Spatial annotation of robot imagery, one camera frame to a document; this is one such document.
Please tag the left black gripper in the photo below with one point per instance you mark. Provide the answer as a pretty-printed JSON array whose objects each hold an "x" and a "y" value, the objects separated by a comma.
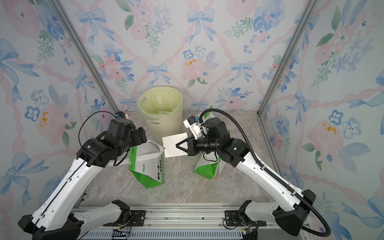
[{"x": 139, "y": 133}]

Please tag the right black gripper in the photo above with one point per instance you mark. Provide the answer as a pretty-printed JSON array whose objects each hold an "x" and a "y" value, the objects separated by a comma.
[{"x": 192, "y": 145}]

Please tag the white paper receipt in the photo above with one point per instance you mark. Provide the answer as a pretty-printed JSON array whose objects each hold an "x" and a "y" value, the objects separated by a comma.
[{"x": 170, "y": 142}]

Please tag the green white paper bag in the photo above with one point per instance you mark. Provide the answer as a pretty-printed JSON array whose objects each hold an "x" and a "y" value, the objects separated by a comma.
[
  {"x": 206, "y": 116},
  {"x": 209, "y": 165},
  {"x": 145, "y": 163}
]

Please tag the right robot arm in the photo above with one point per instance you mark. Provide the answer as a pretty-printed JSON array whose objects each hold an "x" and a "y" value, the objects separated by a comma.
[{"x": 292, "y": 205}]

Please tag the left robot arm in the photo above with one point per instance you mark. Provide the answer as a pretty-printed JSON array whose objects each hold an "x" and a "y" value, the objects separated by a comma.
[{"x": 54, "y": 219}]

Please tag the cream plastic trash bin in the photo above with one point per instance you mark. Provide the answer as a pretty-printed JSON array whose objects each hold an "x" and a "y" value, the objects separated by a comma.
[{"x": 165, "y": 126}]

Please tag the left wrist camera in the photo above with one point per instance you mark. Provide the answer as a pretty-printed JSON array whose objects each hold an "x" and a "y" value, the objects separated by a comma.
[{"x": 121, "y": 115}]

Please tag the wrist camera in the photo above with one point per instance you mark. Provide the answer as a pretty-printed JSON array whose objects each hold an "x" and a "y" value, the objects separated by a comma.
[
  {"x": 193, "y": 124},
  {"x": 121, "y": 115}
]

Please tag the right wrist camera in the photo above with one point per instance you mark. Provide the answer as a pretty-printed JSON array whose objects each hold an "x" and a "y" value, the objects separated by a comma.
[{"x": 193, "y": 124}]

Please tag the left aluminium corner post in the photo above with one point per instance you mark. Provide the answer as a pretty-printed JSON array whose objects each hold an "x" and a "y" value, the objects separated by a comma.
[{"x": 81, "y": 49}]

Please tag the aluminium corner post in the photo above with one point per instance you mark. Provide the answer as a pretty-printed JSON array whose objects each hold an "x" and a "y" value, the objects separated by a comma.
[
  {"x": 291, "y": 47},
  {"x": 81, "y": 49}
]

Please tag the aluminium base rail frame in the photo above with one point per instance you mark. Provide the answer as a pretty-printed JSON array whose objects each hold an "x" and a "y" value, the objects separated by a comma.
[{"x": 182, "y": 222}]

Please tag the right aluminium corner post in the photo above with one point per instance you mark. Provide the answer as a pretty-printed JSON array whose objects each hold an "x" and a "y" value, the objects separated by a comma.
[{"x": 291, "y": 47}]

